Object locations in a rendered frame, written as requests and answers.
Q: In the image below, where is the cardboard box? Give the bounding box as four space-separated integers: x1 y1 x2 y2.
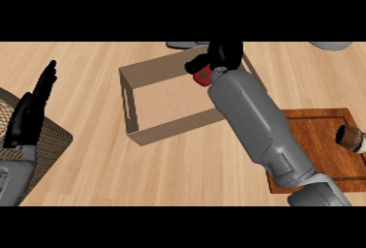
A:
117 44 269 147

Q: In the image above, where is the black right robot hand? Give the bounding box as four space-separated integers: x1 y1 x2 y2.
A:
183 41 245 76

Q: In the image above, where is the grey round dish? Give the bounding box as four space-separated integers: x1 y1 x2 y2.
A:
164 41 211 50

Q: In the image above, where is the brown wooden cutting board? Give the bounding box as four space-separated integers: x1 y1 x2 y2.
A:
266 108 366 195

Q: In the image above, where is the grey round bowl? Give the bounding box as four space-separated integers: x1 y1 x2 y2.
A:
309 41 354 51

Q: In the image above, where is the chocolate cupcake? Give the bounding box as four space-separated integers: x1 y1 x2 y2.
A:
335 125 366 154

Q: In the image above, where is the brown woven placemat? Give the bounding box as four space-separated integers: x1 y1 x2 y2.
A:
0 87 74 205

